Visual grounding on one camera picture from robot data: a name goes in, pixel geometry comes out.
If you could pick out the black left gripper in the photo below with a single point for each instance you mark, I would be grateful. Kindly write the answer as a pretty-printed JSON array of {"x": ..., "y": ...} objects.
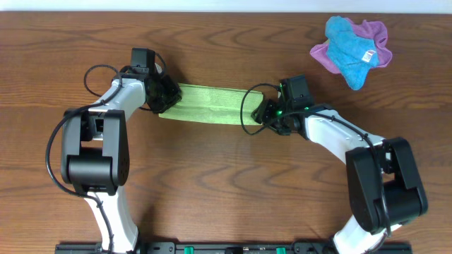
[{"x": 168, "y": 96}]

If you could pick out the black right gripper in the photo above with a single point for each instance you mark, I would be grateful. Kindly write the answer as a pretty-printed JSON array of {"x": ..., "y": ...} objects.
[{"x": 264, "y": 112}]

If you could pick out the green cloth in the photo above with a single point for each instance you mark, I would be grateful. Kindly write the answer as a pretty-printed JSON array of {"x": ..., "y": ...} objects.
[{"x": 217, "y": 105}]

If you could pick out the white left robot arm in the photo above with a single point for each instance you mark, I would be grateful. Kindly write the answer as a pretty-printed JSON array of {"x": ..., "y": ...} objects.
[{"x": 95, "y": 157}]

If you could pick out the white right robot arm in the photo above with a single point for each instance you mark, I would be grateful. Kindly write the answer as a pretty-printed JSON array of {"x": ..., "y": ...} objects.
[{"x": 384, "y": 185}]

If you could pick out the blue cloth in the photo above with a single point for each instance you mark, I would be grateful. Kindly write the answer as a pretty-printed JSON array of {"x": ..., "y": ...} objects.
[{"x": 354, "y": 56}]

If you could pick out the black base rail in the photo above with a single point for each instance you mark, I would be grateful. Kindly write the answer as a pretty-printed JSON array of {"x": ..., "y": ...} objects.
[{"x": 206, "y": 248}]

